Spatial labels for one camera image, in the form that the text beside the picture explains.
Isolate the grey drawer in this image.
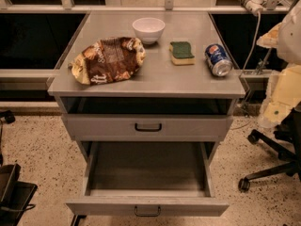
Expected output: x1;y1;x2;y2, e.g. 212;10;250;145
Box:
66;142;229;217
62;114;233;141

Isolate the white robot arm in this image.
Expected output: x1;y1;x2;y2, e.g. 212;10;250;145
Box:
257;1;301;128

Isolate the grey metal drawer cabinet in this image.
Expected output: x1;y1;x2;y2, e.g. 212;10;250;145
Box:
49;11;245;156

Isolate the grey top drawer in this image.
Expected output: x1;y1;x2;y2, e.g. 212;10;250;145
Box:
62;114;233;141

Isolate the metal clamp stand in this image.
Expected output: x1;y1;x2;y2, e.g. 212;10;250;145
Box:
253;48;272;75

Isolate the black office chair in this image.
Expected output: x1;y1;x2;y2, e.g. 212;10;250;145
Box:
238;102;301;194

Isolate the blue soda can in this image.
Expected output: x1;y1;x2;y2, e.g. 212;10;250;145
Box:
205;43;232;77

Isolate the white power strip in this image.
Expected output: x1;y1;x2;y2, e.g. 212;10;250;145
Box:
238;0;265;16

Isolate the green yellow sponge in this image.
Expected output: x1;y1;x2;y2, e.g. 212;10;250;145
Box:
169;41;195;65

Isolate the white bowl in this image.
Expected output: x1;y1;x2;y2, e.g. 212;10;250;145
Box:
132;17;166;44

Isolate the brown chip bag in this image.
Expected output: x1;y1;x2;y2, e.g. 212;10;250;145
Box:
69;37;146;86

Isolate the black bin at left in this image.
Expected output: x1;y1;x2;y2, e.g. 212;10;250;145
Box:
0;164;38;226

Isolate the grey cable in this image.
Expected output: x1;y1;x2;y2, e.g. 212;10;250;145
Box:
239;10;262;77

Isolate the black floor bracket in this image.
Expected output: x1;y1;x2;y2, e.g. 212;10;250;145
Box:
71;215;86;226

